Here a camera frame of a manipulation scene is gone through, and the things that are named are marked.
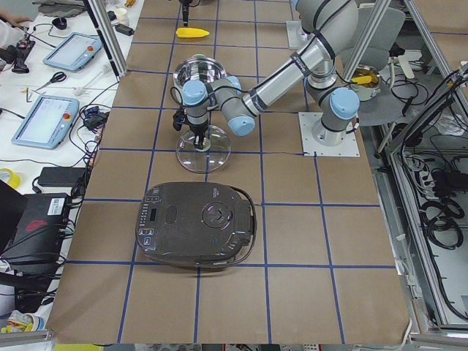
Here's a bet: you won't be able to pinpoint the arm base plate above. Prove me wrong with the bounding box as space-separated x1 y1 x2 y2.
286 20 309 49
298 112 360 157

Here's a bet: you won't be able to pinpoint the upper blue teach pendant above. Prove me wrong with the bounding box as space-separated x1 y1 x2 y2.
42 32 102 72

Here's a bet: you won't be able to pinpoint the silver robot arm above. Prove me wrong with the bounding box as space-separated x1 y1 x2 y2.
173 1 358 150

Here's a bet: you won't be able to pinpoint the lower blue teach pendant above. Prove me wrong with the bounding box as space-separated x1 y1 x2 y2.
12 94 80 149

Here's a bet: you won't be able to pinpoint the yellow corn cob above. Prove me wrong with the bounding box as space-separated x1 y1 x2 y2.
175 27 210 39

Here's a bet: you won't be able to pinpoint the blue teach pendant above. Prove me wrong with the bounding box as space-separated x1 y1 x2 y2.
12 94 80 149
42 32 102 72

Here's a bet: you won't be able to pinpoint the black handled scissors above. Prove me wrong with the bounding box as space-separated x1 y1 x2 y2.
38 71 67 90

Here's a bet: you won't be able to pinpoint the yellow tape roll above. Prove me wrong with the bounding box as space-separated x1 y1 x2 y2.
0 168 21 189

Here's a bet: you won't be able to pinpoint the grey office chair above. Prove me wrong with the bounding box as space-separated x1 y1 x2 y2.
340 7 405 127

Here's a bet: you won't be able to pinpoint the bowl with yellow items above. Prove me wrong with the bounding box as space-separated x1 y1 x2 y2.
350 65 381 102

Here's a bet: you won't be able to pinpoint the black rice cooker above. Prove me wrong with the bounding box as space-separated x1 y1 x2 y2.
135 182 257 268

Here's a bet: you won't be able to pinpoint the aluminium frame post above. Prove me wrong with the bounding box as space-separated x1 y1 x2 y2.
83 0 127 78

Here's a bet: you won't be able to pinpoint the black power adapter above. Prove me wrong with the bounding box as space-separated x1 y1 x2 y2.
37 167 86 187

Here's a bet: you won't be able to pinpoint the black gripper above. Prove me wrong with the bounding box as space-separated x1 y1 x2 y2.
173 108 208 148
179 0 200 27

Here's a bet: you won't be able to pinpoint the glass pot lid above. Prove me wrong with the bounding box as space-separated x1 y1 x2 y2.
176 125 231 173

